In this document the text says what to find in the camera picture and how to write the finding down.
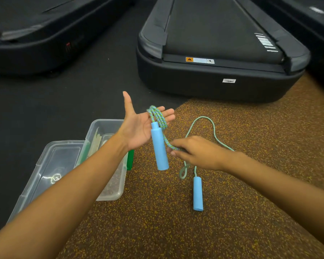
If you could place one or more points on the person's left hand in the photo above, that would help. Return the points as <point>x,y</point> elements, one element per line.
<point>137,126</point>

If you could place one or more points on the person's right hand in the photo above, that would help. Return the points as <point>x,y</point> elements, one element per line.
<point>202,153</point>

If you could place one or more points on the person's left middle finger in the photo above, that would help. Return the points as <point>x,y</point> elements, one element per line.
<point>169,112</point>

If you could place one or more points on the person's left little finger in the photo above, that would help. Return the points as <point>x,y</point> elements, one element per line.
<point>166,124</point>

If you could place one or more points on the person's right thumb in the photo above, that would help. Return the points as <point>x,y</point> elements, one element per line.
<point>179,154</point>

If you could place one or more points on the person's left thumb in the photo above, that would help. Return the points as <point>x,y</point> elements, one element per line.
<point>128,103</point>

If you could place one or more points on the person's right forearm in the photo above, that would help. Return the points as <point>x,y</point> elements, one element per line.
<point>280,188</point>

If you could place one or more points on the person's left forearm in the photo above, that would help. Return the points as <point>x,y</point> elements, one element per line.
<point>59,196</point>

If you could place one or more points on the bundle of pale sticks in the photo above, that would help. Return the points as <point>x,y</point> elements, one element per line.
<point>95,142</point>

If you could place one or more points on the clear plastic storage box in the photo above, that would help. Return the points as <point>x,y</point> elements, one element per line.
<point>116,180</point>

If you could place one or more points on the black treadmill with stickers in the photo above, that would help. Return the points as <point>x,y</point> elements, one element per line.
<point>218,37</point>

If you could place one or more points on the clear plastic box lid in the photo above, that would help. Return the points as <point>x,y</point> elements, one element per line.
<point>51,169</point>

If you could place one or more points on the black treadmill with red mark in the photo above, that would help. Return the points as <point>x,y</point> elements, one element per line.
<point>43,37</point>

